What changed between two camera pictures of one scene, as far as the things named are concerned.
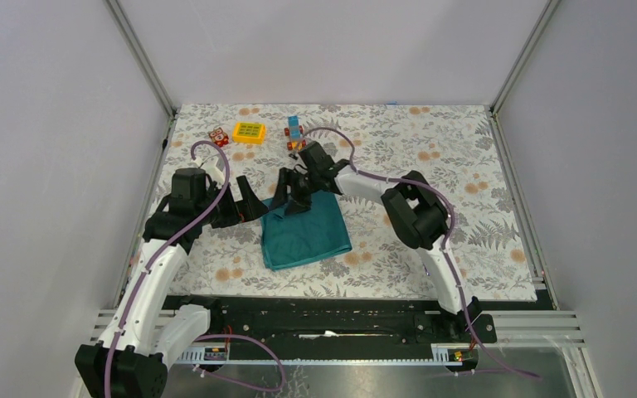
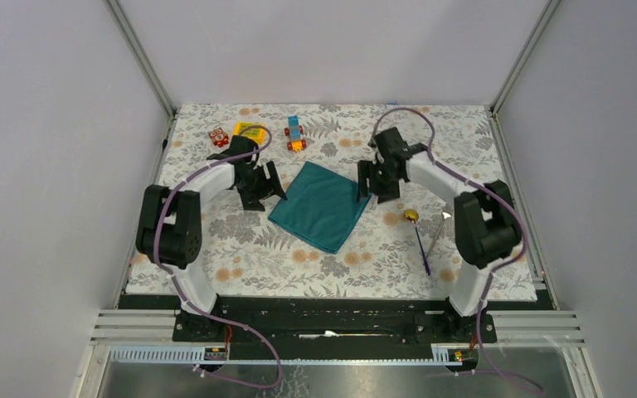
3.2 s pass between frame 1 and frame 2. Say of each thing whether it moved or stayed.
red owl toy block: stayed
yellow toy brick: stayed
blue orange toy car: stayed
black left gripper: moved
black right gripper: moved
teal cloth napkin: moved
